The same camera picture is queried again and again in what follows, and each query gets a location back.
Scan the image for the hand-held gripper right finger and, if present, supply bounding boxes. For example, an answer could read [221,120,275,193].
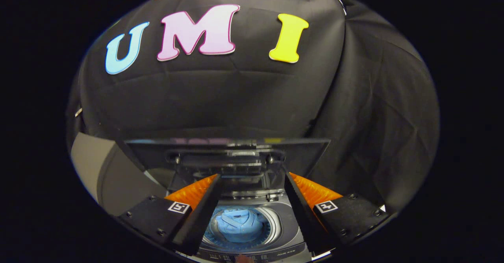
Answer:
[284,172,390,256]

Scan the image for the black backdrop cloth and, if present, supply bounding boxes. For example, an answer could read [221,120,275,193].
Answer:
[66,0,440,216]

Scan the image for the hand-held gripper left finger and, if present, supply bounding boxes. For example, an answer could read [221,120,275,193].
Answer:
[118,173,222,256]

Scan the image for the grey washing machine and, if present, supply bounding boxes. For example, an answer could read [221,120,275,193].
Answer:
[165,172,315,263]

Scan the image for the light blue polo shirt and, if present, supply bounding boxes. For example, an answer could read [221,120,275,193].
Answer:
[215,209,265,243]

